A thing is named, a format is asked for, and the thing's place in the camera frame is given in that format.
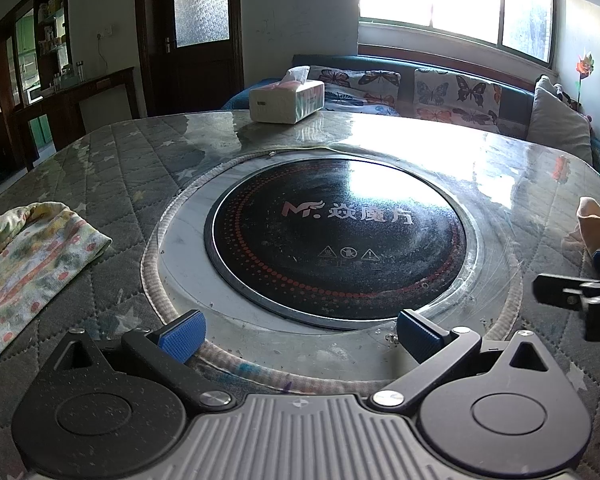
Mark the blue sofa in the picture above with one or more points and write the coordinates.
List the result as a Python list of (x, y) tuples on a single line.
[(510, 105)]

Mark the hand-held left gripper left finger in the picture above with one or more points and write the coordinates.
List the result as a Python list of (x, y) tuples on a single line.
[(182, 336)]

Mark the cream sweater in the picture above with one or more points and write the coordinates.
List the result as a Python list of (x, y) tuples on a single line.
[(592, 215)]

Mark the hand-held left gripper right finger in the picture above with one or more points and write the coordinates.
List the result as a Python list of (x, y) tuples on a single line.
[(420, 336)]

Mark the dark wooden sideboard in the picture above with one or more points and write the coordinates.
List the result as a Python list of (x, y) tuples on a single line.
[(80, 105)]

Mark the white pillow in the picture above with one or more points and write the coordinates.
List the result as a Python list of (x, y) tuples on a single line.
[(546, 82)]

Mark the black round induction cooktop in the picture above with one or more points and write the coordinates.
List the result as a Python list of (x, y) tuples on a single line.
[(340, 240)]

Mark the dark wooden door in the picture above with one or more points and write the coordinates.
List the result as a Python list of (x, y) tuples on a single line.
[(195, 45)]

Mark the window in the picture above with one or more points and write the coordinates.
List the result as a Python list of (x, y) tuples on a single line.
[(430, 5)]

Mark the floral printed garment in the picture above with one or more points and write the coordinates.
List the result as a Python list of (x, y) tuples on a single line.
[(35, 270)]

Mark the grey pillow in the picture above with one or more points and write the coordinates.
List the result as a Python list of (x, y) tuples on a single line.
[(555, 125)]

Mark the colourful pinwheel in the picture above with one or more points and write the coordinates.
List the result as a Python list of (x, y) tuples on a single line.
[(584, 67)]

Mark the butterfly print cushion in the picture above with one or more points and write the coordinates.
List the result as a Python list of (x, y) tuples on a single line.
[(455, 95), (360, 90)]

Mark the dark wooden cabinet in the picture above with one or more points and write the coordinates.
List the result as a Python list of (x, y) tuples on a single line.
[(25, 60)]

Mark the wall socket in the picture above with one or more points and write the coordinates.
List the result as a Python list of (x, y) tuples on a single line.
[(103, 33)]

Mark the white tissue box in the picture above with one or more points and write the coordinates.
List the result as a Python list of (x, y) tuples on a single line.
[(285, 100)]

